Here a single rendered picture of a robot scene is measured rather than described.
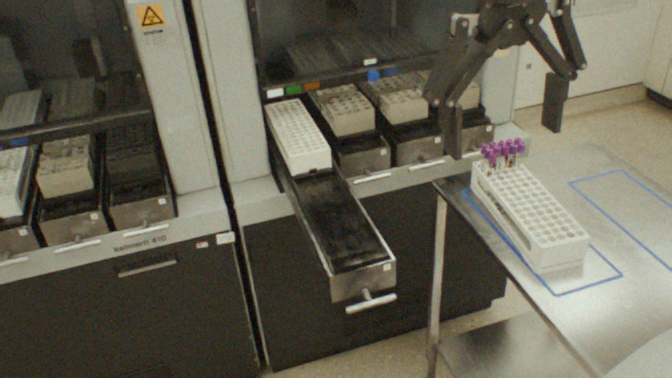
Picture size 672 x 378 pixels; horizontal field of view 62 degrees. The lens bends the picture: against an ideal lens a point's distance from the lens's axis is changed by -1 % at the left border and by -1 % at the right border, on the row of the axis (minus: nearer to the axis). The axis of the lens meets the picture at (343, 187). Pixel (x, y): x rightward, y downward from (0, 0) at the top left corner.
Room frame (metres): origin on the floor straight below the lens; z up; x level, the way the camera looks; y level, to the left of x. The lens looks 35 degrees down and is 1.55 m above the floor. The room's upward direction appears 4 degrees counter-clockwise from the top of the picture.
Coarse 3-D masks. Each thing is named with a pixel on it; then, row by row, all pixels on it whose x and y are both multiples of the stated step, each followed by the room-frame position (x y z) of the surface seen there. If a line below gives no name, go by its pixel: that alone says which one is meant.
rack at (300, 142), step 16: (272, 112) 1.37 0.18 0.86; (288, 112) 1.36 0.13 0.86; (304, 112) 1.35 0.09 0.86; (272, 128) 1.34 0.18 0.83; (288, 128) 1.27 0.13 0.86; (304, 128) 1.28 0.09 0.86; (288, 144) 1.19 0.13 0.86; (304, 144) 1.19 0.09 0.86; (320, 144) 1.18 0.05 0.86; (288, 160) 1.14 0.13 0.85; (304, 160) 1.14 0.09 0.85; (320, 160) 1.15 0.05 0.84
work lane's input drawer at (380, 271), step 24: (264, 120) 1.41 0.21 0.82; (336, 168) 1.15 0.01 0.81; (288, 192) 1.10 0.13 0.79; (312, 192) 1.07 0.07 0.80; (336, 192) 1.06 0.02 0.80; (312, 216) 0.98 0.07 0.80; (336, 216) 0.97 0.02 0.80; (360, 216) 0.97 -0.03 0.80; (312, 240) 0.90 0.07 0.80; (336, 240) 0.89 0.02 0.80; (360, 240) 0.89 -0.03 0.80; (336, 264) 0.81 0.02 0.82; (360, 264) 0.81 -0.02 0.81; (384, 264) 0.82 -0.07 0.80; (336, 288) 0.79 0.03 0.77; (360, 288) 0.80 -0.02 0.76
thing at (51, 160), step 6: (84, 150) 1.20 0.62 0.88; (54, 156) 1.18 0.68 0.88; (60, 156) 1.18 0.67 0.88; (66, 156) 1.17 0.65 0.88; (72, 156) 1.17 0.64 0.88; (78, 156) 1.18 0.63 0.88; (84, 156) 1.18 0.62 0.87; (90, 156) 1.19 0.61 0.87; (42, 162) 1.15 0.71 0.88; (48, 162) 1.16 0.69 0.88; (54, 162) 1.16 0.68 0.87; (60, 162) 1.17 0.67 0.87; (90, 162) 1.18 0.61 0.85
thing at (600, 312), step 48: (576, 192) 0.98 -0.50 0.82; (624, 192) 0.97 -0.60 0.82; (432, 240) 1.06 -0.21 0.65; (480, 240) 0.86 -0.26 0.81; (624, 240) 0.82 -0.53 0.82; (432, 288) 1.05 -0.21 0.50; (528, 288) 0.71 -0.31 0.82; (576, 288) 0.70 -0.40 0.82; (624, 288) 0.69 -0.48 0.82; (432, 336) 1.05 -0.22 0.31; (480, 336) 1.06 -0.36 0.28; (528, 336) 1.05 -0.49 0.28; (576, 336) 0.60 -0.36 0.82; (624, 336) 0.59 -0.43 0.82
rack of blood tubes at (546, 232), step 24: (480, 168) 1.01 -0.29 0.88; (480, 192) 0.98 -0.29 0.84; (504, 192) 0.92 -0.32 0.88; (528, 192) 0.91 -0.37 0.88; (504, 216) 0.91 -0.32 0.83; (528, 216) 0.84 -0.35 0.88; (552, 216) 0.84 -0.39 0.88; (528, 240) 0.83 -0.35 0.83; (552, 240) 0.77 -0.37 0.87; (576, 240) 0.76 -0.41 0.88; (528, 264) 0.77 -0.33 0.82; (552, 264) 0.75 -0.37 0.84; (576, 264) 0.76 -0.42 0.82
